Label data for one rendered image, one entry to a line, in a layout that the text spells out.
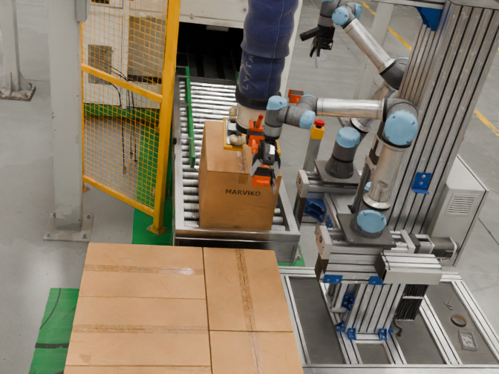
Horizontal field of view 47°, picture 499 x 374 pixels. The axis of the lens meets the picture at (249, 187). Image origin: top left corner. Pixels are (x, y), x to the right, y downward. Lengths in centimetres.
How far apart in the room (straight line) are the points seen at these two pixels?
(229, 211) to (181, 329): 79
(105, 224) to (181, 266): 127
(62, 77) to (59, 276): 121
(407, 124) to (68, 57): 202
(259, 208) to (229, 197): 18
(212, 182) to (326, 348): 108
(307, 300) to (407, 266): 95
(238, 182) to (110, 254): 76
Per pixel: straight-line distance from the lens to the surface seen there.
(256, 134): 270
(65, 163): 375
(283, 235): 319
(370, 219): 235
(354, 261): 264
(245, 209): 313
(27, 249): 394
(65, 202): 391
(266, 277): 298
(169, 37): 341
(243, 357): 258
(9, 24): 573
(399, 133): 217
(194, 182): 362
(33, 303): 357
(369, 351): 325
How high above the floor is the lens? 247
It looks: 32 degrees down
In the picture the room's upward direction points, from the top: 10 degrees clockwise
